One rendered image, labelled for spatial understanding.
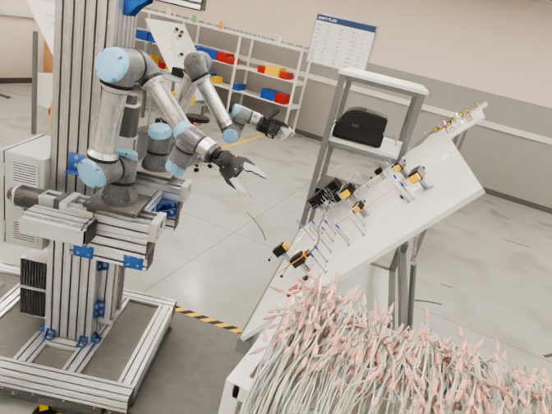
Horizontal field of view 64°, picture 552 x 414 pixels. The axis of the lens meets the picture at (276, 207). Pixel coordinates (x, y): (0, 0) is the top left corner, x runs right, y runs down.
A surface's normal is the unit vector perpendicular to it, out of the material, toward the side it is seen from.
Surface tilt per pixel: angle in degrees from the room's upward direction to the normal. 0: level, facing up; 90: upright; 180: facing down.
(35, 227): 90
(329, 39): 90
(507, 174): 90
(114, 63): 83
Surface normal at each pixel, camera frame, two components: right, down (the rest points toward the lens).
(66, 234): -0.07, 0.36
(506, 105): -0.40, 0.26
